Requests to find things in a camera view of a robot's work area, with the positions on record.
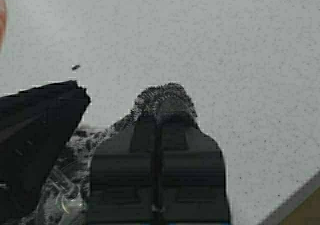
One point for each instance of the small dark crumb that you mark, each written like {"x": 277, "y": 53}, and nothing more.
{"x": 75, "y": 67}

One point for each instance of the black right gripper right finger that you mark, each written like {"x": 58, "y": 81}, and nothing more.
{"x": 193, "y": 179}

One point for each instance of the black white floral cloth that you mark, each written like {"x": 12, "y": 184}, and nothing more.
{"x": 64, "y": 199}

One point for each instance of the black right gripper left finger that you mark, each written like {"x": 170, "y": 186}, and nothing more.
{"x": 120, "y": 177}

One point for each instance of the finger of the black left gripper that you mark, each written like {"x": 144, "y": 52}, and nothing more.
{"x": 35, "y": 125}

